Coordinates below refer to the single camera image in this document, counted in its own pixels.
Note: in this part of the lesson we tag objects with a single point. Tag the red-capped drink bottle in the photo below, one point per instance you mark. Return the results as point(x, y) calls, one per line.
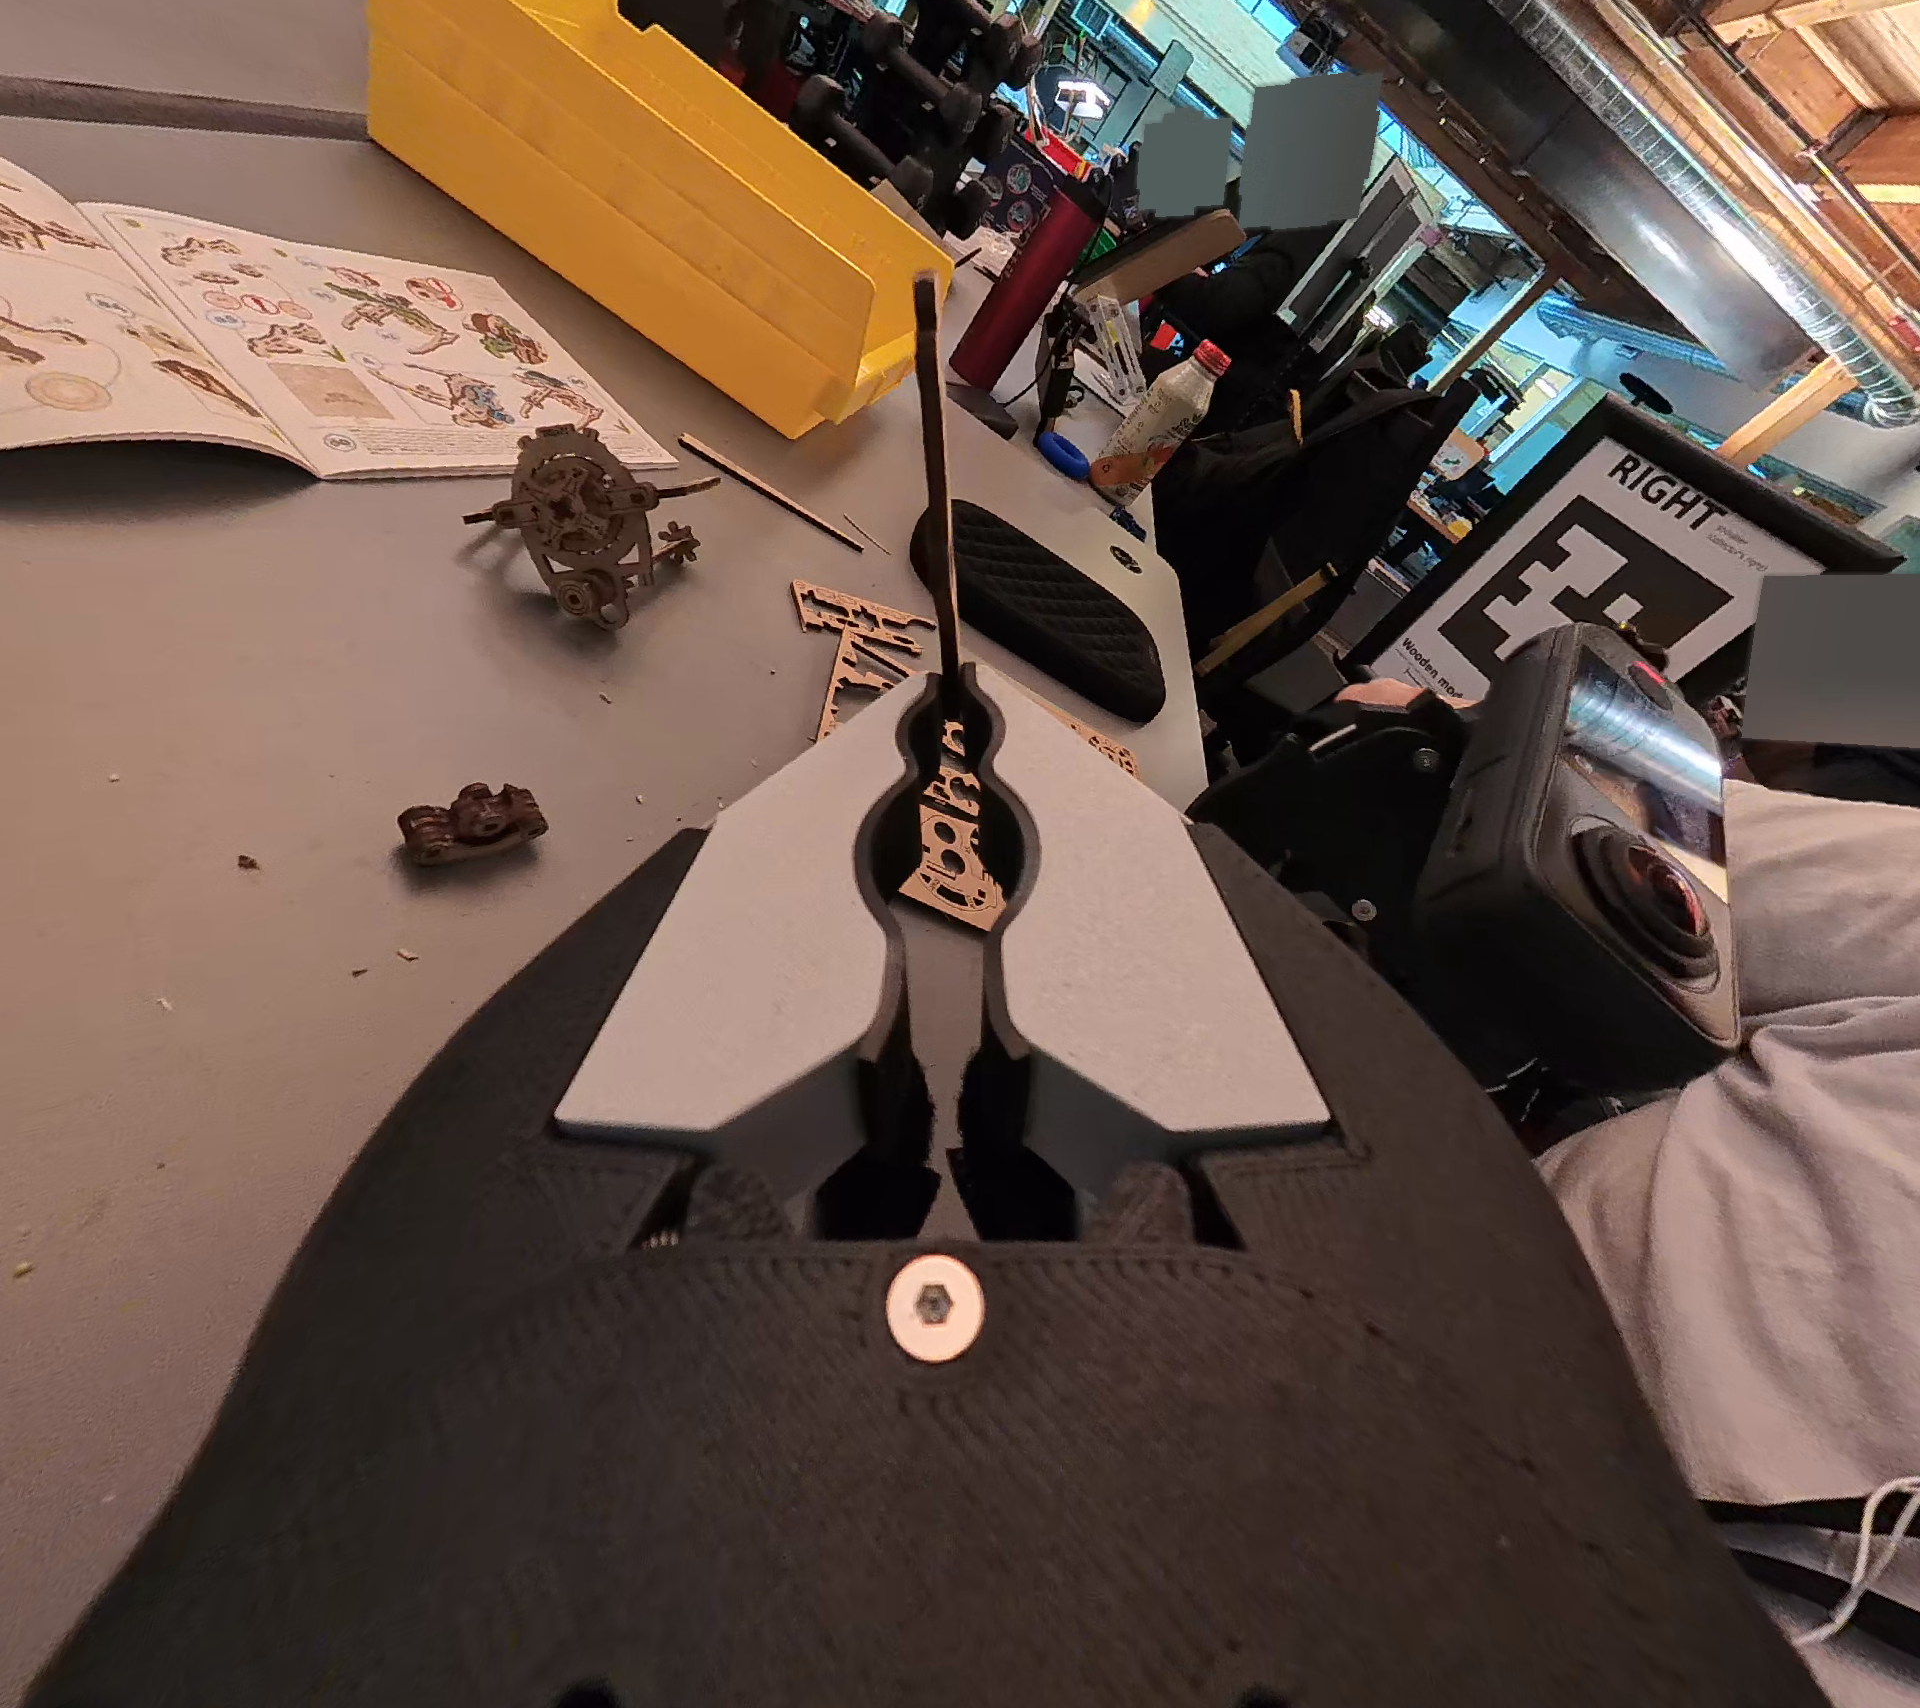
point(1162, 427)

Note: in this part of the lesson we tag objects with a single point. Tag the dark red tumbler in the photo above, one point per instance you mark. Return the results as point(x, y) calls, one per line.
point(1029, 283)

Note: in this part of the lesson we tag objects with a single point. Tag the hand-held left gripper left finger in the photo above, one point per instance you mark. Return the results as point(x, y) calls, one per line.
point(734, 973)

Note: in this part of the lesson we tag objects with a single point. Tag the yellow plastic bin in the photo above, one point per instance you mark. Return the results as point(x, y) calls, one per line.
point(631, 178)

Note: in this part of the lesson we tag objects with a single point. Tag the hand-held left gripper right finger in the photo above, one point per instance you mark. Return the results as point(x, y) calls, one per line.
point(1141, 973)

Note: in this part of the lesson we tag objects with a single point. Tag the flat wooden parts sheet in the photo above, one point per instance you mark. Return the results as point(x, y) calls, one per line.
point(862, 659)

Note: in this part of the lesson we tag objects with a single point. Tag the small blue object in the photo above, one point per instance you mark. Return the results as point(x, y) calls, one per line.
point(1062, 457)

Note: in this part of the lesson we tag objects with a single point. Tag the black quilted pad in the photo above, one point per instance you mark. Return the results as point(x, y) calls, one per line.
point(1051, 599)

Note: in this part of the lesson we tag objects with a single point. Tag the rack of black dumbbells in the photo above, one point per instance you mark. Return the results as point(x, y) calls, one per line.
point(930, 72)

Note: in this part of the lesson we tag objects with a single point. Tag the black backpack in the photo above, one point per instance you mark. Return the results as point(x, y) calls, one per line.
point(1305, 508)

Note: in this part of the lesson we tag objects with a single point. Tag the illustrated instruction booklet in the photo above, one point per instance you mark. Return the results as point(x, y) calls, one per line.
point(300, 342)

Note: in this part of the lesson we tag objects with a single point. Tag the small wooden model car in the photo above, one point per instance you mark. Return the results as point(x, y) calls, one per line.
point(472, 823)

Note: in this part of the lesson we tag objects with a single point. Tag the silver ventilation duct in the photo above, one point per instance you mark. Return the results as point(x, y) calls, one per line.
point(1651, 133)

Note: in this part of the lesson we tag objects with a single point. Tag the person's grey shirt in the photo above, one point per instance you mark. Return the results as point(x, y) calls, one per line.
point(1771, 1212)

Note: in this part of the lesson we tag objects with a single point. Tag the thin wooden parts sheet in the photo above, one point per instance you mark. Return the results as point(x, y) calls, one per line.
point(939, 508)

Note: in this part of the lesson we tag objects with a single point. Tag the wooden gear model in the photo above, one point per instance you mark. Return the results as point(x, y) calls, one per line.
point(579, 523)

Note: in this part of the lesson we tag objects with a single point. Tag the framed black-and-white tag sign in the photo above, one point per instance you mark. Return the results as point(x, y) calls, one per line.
point(1634, 569)

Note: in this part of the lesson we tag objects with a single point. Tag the thin wooden stick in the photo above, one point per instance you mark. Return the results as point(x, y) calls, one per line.
point(765, 486)

